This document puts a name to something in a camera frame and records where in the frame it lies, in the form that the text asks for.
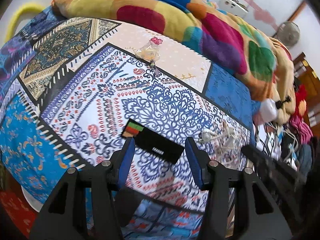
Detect colourful fleece blanket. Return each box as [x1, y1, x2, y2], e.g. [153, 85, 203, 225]
[52, 0, 296, 124]

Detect white pump lotion bottle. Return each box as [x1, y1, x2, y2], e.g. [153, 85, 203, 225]
[257, 96, 291, 125]

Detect wooden shelf furniture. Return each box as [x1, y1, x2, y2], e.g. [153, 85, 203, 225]
[293, 52, 320, 138]

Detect pedestal fan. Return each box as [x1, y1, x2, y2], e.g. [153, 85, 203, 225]
[276, 21, 300, 47]

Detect white earphones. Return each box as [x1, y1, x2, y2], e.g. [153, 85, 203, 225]
[197, 120, 241, 170]

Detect red pink clothes pile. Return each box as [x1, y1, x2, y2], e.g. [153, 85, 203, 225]
[289, 85, 313, 144]

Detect patchwork blue bed sheet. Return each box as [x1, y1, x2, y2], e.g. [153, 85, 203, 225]
[1, 9, 251, 239]

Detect black cosmetic box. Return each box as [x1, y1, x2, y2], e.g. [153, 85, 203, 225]
[121, 119, 184, 164]

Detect clear plastic candy wrapper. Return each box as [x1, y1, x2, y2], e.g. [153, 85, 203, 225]
[135, 37, 163, 77]

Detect yellow foam bed rail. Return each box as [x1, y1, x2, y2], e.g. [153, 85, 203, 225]
[4, 2, 45, 43]

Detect white electrical switchboard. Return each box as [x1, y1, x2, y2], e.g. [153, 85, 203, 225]
[217, 0, 248, 19]

